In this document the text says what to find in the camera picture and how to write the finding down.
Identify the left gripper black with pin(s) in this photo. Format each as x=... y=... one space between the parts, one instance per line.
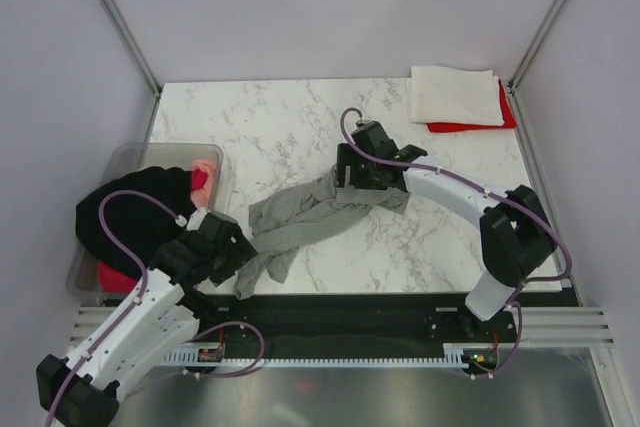
x=241 y=253

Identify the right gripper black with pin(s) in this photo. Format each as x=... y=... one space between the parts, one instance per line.
x=346 y=157

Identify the grey t shirt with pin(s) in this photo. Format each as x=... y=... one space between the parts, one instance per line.
x=302 y=215

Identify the clear plastic bin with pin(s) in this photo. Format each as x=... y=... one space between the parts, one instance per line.
x=82 y=280

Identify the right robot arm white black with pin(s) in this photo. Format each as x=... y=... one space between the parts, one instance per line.
x=512 y=224

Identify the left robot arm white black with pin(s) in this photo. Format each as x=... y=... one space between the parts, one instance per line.
x=163 y=311

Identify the peach t shirt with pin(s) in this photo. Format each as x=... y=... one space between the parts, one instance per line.
x=203 y=182

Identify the black t shirt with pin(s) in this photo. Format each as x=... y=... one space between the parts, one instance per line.
x=142 y=226

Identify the white folded t shirt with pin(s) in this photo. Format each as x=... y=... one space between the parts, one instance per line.
x=444 y=94

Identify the magenta t shirt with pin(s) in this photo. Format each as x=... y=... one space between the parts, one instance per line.
x=113 y=281

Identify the red folded t shirt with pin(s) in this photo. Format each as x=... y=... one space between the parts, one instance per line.
x=507 y=122

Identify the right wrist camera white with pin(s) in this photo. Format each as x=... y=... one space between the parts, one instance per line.
x=365 y=123

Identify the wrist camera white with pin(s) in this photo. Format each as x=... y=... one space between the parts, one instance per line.
x=365 y=123
x=194 y=221

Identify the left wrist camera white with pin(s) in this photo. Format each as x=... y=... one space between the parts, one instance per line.
x=194 y=221

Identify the white slotted cable duct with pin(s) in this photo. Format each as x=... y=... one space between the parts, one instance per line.
x=190 y=356

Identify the right aluminium frame post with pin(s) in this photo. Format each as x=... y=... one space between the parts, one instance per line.
x=538 y=40

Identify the aluminium frame post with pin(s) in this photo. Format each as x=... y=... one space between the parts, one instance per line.
x=538 y=40
x=132 y=46

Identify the left aluminium frame post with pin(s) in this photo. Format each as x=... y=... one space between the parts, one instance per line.
x=132 y=46

